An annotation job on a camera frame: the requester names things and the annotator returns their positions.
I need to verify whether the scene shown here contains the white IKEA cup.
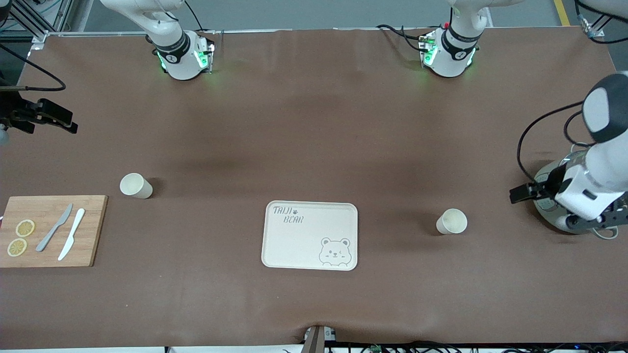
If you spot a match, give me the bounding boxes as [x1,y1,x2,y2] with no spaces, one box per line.
[120,173,153,200]
[436,208,468,235]

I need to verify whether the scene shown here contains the cream tray with bear print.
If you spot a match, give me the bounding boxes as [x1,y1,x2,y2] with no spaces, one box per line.
[261,201,359,271]

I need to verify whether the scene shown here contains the grey-green cooking pot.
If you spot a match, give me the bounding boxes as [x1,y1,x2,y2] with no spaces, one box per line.
[532,142,620,241]

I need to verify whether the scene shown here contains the glass pot lid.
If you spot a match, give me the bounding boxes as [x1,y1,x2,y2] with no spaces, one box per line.
[557,150,592,172]

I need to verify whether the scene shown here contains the wooden cutting board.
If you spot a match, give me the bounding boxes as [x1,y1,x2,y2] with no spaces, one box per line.
[0,195,108,268]

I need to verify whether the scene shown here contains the white plastic knife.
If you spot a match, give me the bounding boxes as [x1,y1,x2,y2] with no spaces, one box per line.
[57,208,86,261]

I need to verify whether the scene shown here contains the grey plastic knife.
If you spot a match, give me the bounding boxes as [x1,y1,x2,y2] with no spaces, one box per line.
[35,203,74,252]

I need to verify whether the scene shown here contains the brown table cover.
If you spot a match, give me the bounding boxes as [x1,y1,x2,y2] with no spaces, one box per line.
[0,27,628,350]

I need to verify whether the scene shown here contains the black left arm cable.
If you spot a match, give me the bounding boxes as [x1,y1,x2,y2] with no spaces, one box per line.
[517,101,587,186]

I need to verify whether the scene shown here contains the aluminium profile frame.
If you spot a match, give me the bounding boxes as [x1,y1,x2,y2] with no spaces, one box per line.
[0,0,94,50]
[579,0,628,40]

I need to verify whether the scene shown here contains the black right base cable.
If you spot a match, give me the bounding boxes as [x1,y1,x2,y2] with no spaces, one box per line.
[184,0,205,33]

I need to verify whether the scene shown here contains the black hanging cable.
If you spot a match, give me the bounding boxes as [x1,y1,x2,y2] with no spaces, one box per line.
[574,0,628,45]

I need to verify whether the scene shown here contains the black left base cables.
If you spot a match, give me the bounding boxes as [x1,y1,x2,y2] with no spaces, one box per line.
[376,23,433,52]

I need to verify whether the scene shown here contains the silver table edge rail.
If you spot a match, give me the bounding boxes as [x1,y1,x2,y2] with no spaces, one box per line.
[47,28,445,36]

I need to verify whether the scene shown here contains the brown metal bracket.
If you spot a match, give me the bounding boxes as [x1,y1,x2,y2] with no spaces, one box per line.
[303,325,337,353]

